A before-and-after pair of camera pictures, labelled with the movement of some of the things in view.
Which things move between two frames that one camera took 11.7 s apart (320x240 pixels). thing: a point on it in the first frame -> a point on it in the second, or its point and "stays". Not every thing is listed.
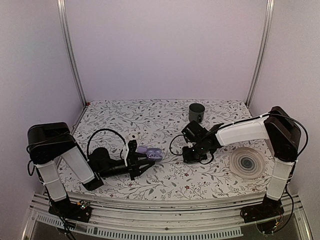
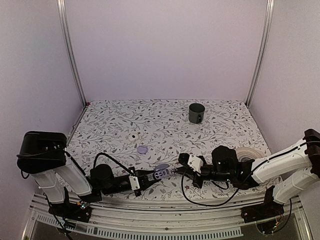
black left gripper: x=133 y=165 -> x=140 y=172
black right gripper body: x=197 y=154 -> x=198 y=183
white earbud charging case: x=133 y=136 stays
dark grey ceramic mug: x=196 y=112 stays
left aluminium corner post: x=63 y=16 stays
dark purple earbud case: x=154 y=154 -> x=161 y=171
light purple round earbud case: x=142 y=149 stays
